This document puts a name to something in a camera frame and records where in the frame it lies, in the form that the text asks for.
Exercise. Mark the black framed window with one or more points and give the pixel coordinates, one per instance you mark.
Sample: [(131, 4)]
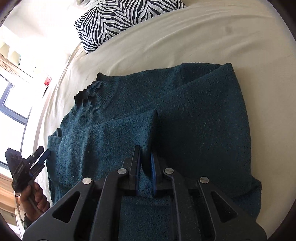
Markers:
[(14, 116)]

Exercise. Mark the white wall shelf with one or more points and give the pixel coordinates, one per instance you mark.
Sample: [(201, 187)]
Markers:
[(10, 53)]

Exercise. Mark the dark teal knit sweater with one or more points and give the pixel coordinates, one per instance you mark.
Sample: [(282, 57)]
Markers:
[(192, 115)]

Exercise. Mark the person's left hand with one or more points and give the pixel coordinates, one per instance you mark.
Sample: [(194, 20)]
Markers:
[(34, 202)]

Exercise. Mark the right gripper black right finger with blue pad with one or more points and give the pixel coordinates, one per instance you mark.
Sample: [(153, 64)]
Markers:
[(161, 184)]

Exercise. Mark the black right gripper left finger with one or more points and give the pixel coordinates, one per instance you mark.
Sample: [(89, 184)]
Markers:
[(132, 165)]

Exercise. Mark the dark sleeve forearm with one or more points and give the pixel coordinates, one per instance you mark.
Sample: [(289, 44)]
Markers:
[(28, 220)]

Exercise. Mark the red box on shelf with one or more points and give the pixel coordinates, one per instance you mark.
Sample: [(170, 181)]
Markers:
[(47, 81)]

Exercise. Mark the zebra print pillow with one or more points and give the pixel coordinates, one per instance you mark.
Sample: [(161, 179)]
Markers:
[(109, 18)]

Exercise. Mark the beige roman blind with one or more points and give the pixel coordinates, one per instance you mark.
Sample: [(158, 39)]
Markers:
[(12, 68)]

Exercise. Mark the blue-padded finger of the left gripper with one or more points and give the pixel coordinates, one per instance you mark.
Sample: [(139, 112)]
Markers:
[(40, 164)]

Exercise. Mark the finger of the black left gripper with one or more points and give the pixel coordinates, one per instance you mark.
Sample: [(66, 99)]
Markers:
[(34, 157)]

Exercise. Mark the cream bed sheet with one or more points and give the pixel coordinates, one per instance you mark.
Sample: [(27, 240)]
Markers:
[(248, 34)]

